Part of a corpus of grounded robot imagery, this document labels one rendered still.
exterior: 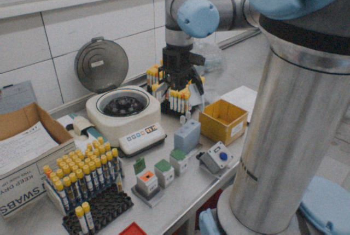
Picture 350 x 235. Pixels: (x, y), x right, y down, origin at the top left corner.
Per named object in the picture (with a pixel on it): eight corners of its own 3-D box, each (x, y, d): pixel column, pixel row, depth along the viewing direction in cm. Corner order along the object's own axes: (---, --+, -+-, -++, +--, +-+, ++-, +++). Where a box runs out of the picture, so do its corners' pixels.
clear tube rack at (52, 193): (64, 217, 73) (58, 200, 69) (48, 196, 78) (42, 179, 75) (125, 176, 85) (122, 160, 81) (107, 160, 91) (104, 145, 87)
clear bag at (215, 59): (203, 74, 147) (204, 50, 140) (187, 62, 160) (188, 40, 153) (232, 66, 155) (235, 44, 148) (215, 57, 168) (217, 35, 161)
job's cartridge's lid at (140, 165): (133, 163, 73) (132, 162, 74) (136, 176, 75) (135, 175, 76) (144, 155, 76) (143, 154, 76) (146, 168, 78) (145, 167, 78)
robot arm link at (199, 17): (239, 0, 52) (217, -10, 61) (185, 1, 49) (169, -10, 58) (233, 39, 56) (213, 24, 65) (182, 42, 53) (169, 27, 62)
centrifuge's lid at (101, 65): (70, 43, 94) (64, 40, 100) (86, 106, 105) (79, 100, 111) (124, 32, 105) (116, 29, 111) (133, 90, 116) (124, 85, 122)
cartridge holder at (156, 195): (152, 208, 75) (151, 200, 73) (130, 191, 80) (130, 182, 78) (165, 197, 79) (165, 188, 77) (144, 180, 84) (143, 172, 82)
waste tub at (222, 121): (224, 148, 96) (227, 127, 91) (196, 131, 104) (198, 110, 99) (245, 133, 104) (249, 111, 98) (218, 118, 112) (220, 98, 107)
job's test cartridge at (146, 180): (148, 199, 76) (147, 184, 73) (137, 190, 79) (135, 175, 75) (158, 191, 79) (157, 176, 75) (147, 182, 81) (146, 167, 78)
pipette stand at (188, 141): (186, 162, 90) (187, 139, 85) (170, 153, 94) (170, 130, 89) (202, 146, 97) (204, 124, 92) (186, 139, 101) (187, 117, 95)
